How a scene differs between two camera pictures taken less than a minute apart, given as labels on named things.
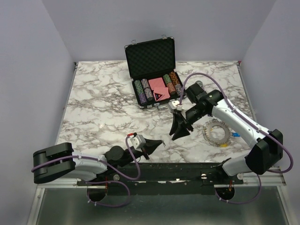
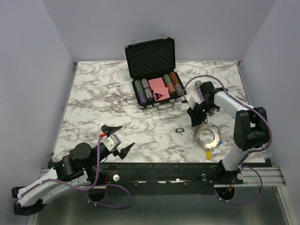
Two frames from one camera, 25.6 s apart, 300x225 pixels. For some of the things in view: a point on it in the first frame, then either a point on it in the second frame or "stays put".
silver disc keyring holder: x=206 y=128 → x=208 y=146
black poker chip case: x=151 y=66 stays put
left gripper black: x=151 y=145 → x=123 y=151
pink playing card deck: x=161 y=92 stays put
